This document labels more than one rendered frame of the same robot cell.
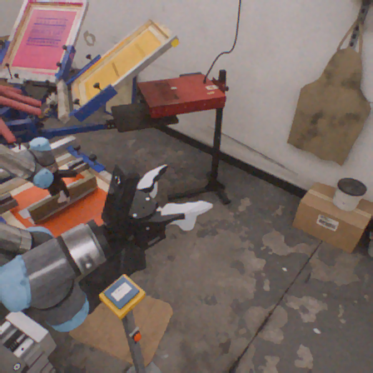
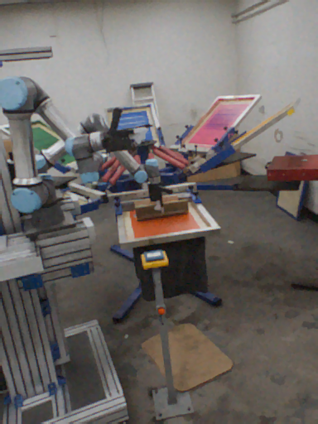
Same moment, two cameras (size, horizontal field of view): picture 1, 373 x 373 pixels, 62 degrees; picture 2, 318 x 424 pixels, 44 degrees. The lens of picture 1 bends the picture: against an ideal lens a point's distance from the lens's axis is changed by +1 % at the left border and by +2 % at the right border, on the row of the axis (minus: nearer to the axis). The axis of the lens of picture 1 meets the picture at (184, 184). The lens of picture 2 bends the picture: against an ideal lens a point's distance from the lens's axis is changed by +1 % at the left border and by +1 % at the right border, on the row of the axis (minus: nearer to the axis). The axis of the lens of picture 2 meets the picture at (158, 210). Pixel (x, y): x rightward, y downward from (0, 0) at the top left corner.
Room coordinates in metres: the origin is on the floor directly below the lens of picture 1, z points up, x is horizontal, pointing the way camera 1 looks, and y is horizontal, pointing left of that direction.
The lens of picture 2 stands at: (-0.70, -1.06, 1.85)
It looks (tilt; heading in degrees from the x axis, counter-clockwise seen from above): 19 degrees down; 43
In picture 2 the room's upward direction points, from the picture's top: 7 degrees counter-clockwise
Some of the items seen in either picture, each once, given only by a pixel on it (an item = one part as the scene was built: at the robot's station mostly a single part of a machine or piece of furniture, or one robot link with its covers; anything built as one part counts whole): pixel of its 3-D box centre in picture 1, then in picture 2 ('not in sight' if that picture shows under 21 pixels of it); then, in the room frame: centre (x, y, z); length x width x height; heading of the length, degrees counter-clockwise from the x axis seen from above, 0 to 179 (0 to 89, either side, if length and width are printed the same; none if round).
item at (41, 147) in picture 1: (42, 151); (151, 168); (1.10, 0.61, 1.30); 0.09 x 0.08 x 0.11; 141
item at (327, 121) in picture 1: (335, 96); not in sight; (2.19, -1.13, 1.06); 0.53 x 0.07 x 1.05; 48
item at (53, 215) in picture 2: not in sight; (46, 211); (0.24, 0.52, 1.31); 0.15 x 0.15 x 0.10
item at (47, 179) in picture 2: not in sight; (40, 188); (0.24, 0.51, 1.42); 0.13 x 0.12 x 0.14; 36
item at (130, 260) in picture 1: (111, 267); (171, 267); (0.91, 0.37, 0.74); 0.45 x 0.03 x 0.43; 138
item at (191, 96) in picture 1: (181, 94); (312, 166); (2.25, 0.02, 1.06); 0.61 x 0.46 x 0.12; 108
